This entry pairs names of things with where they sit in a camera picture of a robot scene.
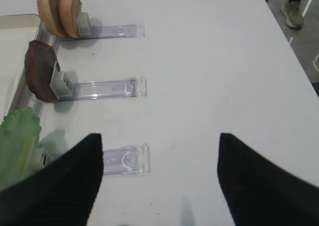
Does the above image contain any upright brown meat patty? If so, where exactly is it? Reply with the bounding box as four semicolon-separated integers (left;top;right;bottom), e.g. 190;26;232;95
24;40;60;103

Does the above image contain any near bun half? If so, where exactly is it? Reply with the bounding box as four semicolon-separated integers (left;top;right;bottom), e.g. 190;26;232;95
59;0;82;38

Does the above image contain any grey sneaker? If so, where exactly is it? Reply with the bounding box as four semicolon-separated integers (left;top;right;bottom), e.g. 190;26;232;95
281;0;304;29

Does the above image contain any grey bun pusher block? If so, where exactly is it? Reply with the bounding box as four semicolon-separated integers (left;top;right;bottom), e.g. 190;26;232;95
76;12;91;36

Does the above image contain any upright green lettuce leaf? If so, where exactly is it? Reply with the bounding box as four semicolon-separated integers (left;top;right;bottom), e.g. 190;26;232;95
0;107;42;190

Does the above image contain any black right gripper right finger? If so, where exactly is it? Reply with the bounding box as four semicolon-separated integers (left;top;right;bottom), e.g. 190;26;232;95
217;133;319;226

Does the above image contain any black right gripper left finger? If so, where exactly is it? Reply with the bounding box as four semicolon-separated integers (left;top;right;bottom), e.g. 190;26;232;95
0;133;104;226

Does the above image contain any grey patty pusher block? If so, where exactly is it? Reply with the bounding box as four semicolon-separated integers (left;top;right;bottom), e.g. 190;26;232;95
50;67;73;100

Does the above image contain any far bun half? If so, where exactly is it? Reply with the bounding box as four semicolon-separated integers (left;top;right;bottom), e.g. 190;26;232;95
37;0;67;37

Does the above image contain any clear patty holder rail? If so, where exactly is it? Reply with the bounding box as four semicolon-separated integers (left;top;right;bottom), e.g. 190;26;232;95
57;76;147;102

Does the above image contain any clear bun holder rail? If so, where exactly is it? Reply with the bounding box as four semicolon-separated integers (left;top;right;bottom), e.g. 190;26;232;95
35;23;145;42

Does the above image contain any clear lettuce holder rail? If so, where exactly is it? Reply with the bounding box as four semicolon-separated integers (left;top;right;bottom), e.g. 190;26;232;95
103;144;151;176

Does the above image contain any grey lettuce pusher block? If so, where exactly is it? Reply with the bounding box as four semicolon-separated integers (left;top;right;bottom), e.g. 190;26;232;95
30;148;54;171

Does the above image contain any bun half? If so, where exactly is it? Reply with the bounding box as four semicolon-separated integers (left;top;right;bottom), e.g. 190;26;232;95
59;0;82;38
37;0;67;37

